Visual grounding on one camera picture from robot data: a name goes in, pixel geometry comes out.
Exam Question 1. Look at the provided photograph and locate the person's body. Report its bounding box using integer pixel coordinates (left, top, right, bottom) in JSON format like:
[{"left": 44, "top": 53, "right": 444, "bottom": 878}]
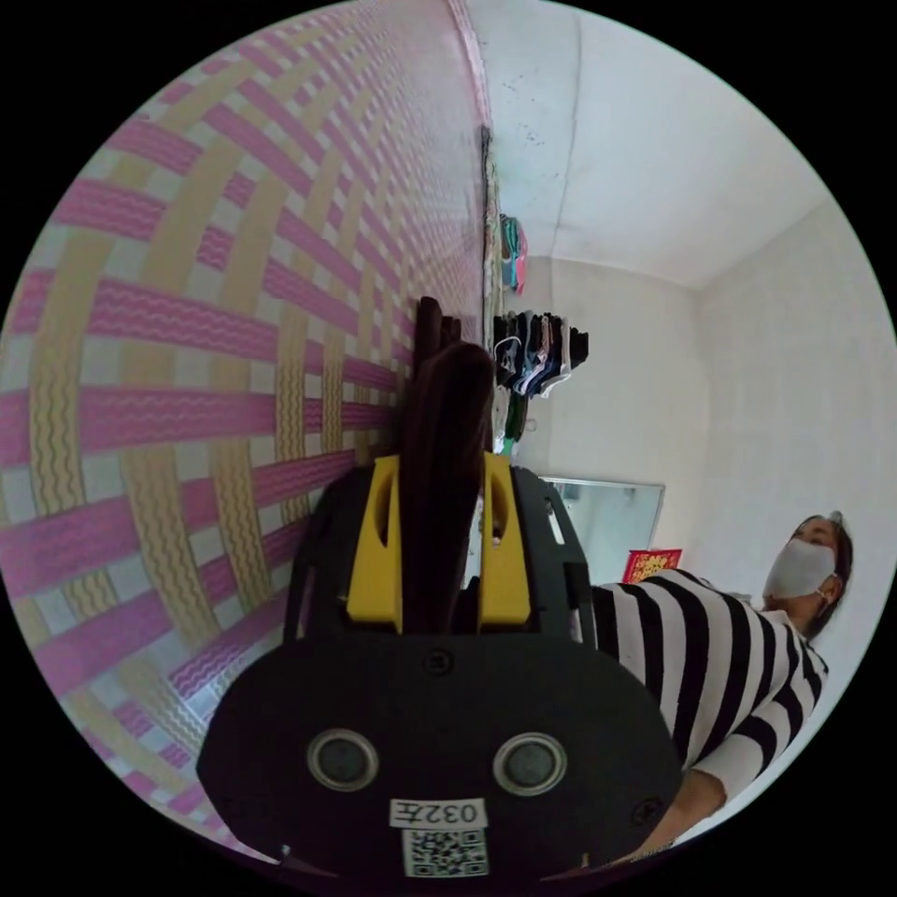
[{"left": 587, "top": 511, "right": 856, "bottom": 780}]

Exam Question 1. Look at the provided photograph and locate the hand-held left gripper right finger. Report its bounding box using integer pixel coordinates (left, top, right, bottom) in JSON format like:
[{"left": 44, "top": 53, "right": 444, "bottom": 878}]
[{"left": 478, "top": 451, "right": 531, "bottom": 619}]

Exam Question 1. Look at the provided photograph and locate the window with metal frame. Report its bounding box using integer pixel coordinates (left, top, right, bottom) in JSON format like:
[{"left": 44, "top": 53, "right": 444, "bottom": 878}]
[{"left": 540, "top": 477, "right": 666, "bottom": 584}]

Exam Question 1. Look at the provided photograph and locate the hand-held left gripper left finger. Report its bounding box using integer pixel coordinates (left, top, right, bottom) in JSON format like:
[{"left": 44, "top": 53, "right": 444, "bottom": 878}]
[{"left": 346, "top": 455, "right": 406, "bottom": 626}]

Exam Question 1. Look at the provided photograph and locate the bed with pink woven mat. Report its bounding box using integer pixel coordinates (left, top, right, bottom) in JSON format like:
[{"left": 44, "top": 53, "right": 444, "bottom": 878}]
[{"left": 0, "top": 0, "right": 493, "bottom": 864}]

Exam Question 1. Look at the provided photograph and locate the person's left forearm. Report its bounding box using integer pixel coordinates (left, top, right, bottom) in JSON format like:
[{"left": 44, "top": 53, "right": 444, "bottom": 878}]
[{"left": 627, "top": 766, "right": 730, "bottom": 864}]

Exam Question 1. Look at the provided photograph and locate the dark red long sleeve shirt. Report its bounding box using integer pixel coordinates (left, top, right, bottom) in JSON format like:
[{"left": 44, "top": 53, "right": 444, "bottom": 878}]
[{"left": 397, "top": 296, "right": 496, "bottom": 636}]

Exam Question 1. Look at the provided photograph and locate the pile of clothes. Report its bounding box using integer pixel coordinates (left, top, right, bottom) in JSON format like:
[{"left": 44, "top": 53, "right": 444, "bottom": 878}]
[
  {"left": 490, "top": 310, "right": 591, "bottom": 458},
  {"left": 495, "top": 212, "right": 532, "bottom": 294}
]

